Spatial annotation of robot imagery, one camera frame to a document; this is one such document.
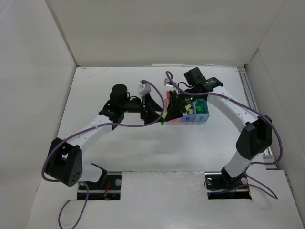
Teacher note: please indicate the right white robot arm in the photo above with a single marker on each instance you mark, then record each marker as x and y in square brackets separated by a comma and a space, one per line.
[255, 130]

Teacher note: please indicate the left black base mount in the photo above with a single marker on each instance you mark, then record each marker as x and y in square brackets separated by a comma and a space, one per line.
[102, 185]

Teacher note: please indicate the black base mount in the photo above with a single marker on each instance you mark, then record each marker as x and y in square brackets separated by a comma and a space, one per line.
[220, 186]
[102, 185]

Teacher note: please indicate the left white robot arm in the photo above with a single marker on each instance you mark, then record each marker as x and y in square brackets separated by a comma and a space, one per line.
[64, 162]

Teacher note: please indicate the light yellow lego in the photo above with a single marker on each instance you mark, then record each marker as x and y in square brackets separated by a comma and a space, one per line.
[189, 110]

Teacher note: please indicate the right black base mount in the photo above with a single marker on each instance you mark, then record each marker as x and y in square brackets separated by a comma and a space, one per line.
[220, 186]

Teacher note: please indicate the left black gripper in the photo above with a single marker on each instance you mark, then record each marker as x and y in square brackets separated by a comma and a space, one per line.
[145, 109]

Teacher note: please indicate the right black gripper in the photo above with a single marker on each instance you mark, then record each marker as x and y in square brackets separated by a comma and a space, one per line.
[180, 100]

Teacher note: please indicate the dark green wedge lego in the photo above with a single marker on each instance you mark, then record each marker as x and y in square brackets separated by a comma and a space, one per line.
[200, 108]

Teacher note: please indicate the light blue plastic bin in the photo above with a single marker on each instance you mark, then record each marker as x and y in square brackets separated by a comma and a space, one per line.
[202, 118]

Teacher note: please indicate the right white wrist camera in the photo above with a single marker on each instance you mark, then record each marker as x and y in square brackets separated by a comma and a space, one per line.
[167, 82]

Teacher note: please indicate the pink plastic bin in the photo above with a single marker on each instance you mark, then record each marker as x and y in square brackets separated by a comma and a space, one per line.
[175, 120]

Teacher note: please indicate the purple plastic bin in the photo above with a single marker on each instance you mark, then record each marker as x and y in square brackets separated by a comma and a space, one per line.
[189, 115]

